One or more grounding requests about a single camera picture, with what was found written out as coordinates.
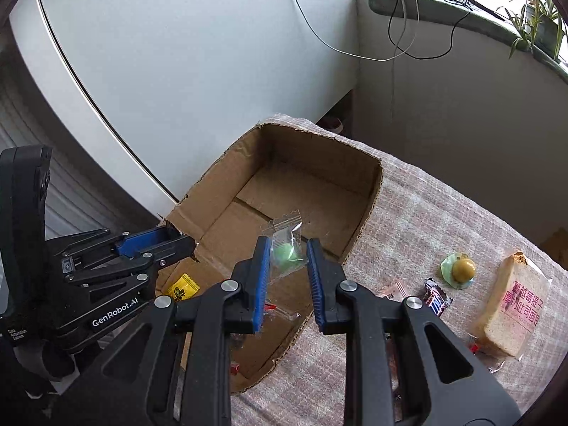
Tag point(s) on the yellow jelly cup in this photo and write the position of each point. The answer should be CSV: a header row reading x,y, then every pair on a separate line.
x,y
463,268

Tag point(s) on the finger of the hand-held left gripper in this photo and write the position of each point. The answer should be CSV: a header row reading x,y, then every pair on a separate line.
x,y
177,250
137,242

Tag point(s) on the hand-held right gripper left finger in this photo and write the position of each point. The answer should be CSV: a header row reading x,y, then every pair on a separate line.
x,y
262,284

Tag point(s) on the small yellow snack packet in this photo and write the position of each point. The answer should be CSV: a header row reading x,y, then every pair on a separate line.
x,y
182,287

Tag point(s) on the grey-green window sill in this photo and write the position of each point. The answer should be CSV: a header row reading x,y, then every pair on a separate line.
x,y
443,9

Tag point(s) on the white cabinet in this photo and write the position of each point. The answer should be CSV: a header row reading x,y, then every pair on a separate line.
x,y
199,53

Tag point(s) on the brown cardboard box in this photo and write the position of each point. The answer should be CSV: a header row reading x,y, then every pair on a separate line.
x,y
310,173

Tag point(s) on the green potted plant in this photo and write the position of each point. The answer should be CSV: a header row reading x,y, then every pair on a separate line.
x,y
539,26

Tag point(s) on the brown chocolate bar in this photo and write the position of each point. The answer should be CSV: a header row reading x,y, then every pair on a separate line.
x,y
437,297

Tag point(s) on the dark red container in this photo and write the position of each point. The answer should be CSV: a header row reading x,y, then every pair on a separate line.
x,y
332,123

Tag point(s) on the small pink snack packet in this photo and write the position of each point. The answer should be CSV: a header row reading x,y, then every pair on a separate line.
x,y
392,292

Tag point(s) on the green candy clear packet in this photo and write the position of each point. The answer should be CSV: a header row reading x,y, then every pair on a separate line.
x,y
284,253

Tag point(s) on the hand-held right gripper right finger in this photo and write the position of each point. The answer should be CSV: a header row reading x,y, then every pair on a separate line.
x,y
314,284

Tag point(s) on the clear red-edged snack packet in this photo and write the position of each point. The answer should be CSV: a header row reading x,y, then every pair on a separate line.
x,y
270,306

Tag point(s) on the sliced bread clear packet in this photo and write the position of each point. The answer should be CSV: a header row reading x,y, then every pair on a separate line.
x,y
510,306

